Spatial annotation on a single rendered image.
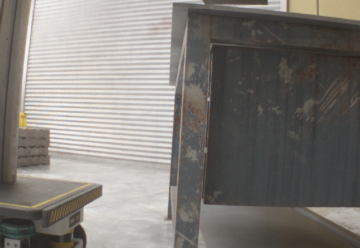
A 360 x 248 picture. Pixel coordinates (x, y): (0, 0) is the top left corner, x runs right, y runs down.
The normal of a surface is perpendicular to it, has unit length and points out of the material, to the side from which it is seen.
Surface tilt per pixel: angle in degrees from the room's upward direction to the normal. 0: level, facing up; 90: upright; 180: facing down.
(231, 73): 90
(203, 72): 90
